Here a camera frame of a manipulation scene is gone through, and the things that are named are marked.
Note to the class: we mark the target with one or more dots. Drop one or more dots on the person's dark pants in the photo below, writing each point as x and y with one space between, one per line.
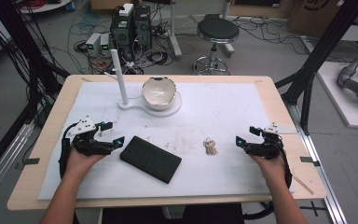
205 215

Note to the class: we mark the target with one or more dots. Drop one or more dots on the dark tape piece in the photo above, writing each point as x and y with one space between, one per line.
31 161
308 160

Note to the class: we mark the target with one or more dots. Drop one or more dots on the white table mat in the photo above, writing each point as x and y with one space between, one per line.
223 112

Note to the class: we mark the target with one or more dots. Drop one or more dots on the white stand leg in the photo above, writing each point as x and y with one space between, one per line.
174 37

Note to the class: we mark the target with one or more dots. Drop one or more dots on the person's left hand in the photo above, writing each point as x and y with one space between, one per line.
82 163

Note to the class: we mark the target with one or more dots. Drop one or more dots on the thin wooden stick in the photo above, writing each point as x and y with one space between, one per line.
303 185

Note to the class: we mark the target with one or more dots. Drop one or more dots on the bunch of keys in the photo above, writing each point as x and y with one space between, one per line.
210 148

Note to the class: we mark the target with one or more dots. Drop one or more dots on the light wooden table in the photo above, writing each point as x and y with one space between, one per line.
292 149

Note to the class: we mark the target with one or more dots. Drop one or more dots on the grey power supply unit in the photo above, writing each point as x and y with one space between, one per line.
93 43
105 43

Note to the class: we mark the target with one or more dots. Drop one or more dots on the person's right hand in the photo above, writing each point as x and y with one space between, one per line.
270 169

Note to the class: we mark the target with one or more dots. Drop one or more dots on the black computer tower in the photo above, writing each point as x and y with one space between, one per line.
121 34
142 28

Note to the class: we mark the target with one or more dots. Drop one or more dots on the white stand with pole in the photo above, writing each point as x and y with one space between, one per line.
120 77

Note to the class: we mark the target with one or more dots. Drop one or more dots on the brown cardboard box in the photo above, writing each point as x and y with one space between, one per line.
317 15

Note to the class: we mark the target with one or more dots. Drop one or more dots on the black metal frame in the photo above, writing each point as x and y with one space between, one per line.
323 46

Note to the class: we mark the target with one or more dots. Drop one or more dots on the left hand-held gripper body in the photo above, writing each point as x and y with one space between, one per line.
87 144

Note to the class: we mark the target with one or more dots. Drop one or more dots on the black rectangular wallet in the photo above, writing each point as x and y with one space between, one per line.
150 159

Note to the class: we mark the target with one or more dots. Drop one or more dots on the black round stool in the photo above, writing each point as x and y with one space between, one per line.
217 29

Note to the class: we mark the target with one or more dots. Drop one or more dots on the white floor board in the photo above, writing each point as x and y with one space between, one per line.
338 105

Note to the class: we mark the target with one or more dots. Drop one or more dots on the aluminium rail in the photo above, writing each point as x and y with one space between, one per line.
317 155
3 165

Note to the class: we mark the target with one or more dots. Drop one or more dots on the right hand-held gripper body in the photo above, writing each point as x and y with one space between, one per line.
267 146

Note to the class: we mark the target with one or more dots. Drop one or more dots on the white shell-shaped bowl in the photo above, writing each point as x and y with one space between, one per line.
158 93

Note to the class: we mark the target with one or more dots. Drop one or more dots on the white box on tower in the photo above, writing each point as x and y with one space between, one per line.
126 9

